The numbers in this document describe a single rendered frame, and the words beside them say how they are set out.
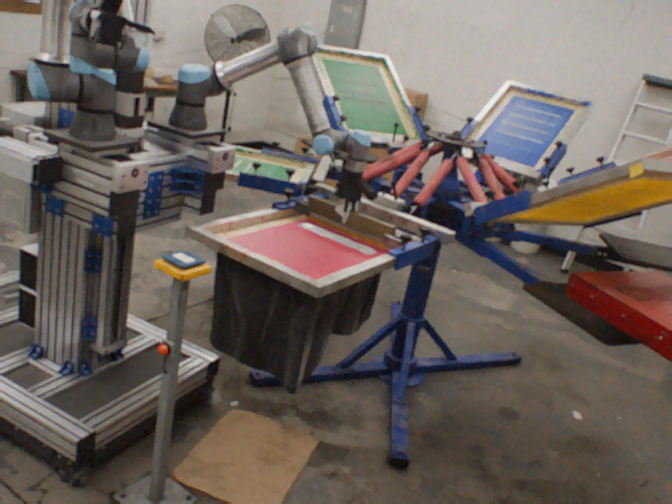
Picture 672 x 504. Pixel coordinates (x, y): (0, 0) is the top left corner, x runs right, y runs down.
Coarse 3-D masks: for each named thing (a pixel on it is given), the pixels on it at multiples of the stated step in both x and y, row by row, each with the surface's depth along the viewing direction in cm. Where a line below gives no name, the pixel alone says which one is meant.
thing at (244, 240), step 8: (288, 224) 272; (320, 224) 279; (256, 232) 256; (264, 232) 258; (272, 232) 259; (304, 232) 266; (312, 232) 268; (336, 232) 274; (232, 240) 243; (240, 240) 245; (248, 240) 246; (248, 248) 239; (256, 248) 240; (264, 248) 242; (272, 256) 236
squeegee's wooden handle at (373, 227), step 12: (312, 204) 278; (324, 204) 275; (336, 204) 273; (324, 216) 276; (336, 216) 272; (348, 216) 269; (360, 216) 266; (360, 228) 267; (372, 228) 264; (384, 228) 261; (396, 228) 261
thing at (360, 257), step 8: (328, 240) 262; (352, 240) 268; (360, 240) 270; (344, 248) 258; (352, 248) 259; (376, 248) 264; (280, 256) 237; (352, 256) 251; (360, 256) 253; (368, 256) 254; (376, 256) 256; (288, 264) 232; (296, 264) 233; (304, 264) 234; (328, 264) 238; (336, 264) 240; (344, 264) 242; (352, 264) 243; (304, 272) 228; (312, 272) 229; (320, 272) 230; (328, 272) 232
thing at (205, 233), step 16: (272, 208) 275; (208, 224) 244; (224, 224) 249; (240, 224) 256; (208, 240) 233; (224, 240) 232; (416, 240) 273; (240, 256) 226; (256, 256) 224; (384, 256) 247; (272, 272) 219; (288, 272) 216; (352, 272) 226; (368, 272) 234; (304, 288) 213; (320, 288) 210; (336, 288) 219
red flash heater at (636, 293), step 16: (576, 272) 234; (592, 272) 237; (608, 272) 241; (624, 272) 245; (640, 272) 249; (656, 272) 253; (576, 288) 232; (592, 288) 225; (608, 288) 224; (624, 288) 227; (640, 288) 231; (656, 288) 234; (592, 304) 226; (608, 304) 220; (624, 304) 214; (640, 304) 215; (656, 304) 218; (608, 320) 220; (624, 320) 214; (640, 320) 208; (656, 320) 204; (640, 336) 209; (656, 336) 203; (656, 352) 204
